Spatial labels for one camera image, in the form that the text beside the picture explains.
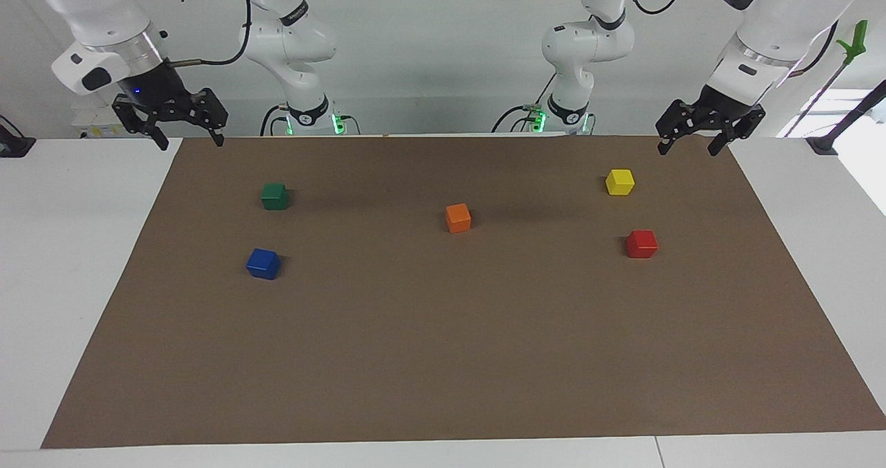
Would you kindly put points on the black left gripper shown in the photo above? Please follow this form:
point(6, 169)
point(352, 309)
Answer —
point(720, 108)

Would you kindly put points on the yellow wooden block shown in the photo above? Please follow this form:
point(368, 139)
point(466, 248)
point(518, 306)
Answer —
point(619, 182)

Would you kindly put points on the blue wooden block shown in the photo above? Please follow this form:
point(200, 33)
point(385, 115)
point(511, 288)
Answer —
point(263, 264)

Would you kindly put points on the red wooden block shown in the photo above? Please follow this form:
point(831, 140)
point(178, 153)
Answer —
point(641, 244)

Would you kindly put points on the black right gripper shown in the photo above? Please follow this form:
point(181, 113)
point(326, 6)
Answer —
point(156, 87)

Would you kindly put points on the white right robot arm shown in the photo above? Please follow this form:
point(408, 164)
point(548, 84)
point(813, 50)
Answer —
point(104, 11)

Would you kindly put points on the green wooden block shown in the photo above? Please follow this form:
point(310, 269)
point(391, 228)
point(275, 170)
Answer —
point(275, 196)

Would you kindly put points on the brown table mat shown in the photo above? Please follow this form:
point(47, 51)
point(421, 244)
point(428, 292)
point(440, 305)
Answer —
point(443, 343)

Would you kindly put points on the green-tipped thin pole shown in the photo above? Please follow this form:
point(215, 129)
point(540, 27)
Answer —
point(857, 39)

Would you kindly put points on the orange wooden block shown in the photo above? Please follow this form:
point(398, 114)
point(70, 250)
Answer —
point(458, 218)

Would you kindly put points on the black table clamp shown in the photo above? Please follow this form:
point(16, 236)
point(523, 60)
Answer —
point(14, 146)

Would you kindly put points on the white box yellow labels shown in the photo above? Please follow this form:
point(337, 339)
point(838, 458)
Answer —
point(93, 125)

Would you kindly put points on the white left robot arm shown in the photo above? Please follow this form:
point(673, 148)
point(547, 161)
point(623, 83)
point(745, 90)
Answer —
point(768, 25)

